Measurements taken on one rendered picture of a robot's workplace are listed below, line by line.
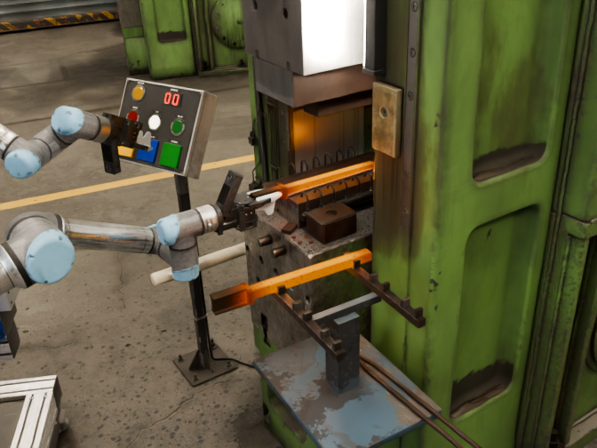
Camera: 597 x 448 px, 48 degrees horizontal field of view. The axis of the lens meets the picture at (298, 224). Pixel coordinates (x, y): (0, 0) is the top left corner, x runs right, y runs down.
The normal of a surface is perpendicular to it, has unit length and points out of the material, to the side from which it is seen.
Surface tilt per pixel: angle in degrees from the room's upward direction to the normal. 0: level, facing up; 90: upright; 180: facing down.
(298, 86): 90
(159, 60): 90
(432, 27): 90
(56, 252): 88
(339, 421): 0
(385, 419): 0
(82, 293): 0
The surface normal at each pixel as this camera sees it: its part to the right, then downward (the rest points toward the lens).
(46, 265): 0.72, 0.29
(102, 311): -0.04, -0.88
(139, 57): 0.28, 0.44
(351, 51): 0.54, 0.38
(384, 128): -0.84, 0.29
